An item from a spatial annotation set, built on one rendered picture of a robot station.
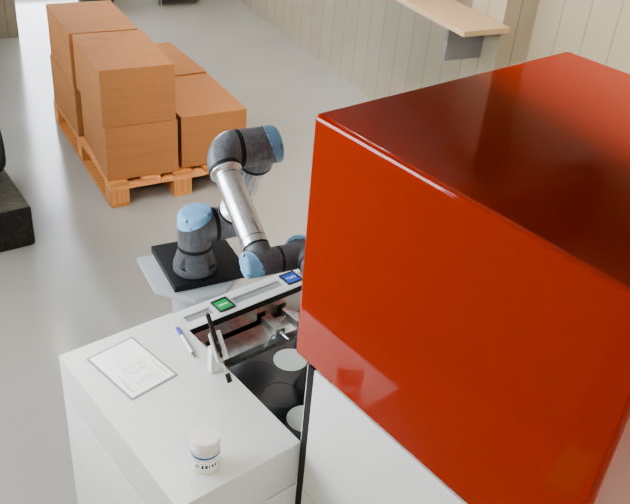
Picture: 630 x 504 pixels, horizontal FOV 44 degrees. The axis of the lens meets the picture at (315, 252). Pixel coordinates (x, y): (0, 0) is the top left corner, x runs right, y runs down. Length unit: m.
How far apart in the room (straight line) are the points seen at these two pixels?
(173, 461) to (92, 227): 2.86
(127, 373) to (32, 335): 1.77
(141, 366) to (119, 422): 0.21
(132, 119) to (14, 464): 2.14
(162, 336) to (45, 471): 1.14
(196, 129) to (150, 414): 2.99
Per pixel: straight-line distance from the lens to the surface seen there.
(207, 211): 2.65
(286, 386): 2.24
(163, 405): 2.09
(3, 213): 4.42
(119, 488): 2.21
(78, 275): 4.27
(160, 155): 4.81
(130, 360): 2.22
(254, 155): 2.34
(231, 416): 2.06
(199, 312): 2.39
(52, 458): 3.33
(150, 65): 4.59
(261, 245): 2.14
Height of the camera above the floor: 2.42
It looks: 33 degrees down
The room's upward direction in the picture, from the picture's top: 5 degrees clockwise
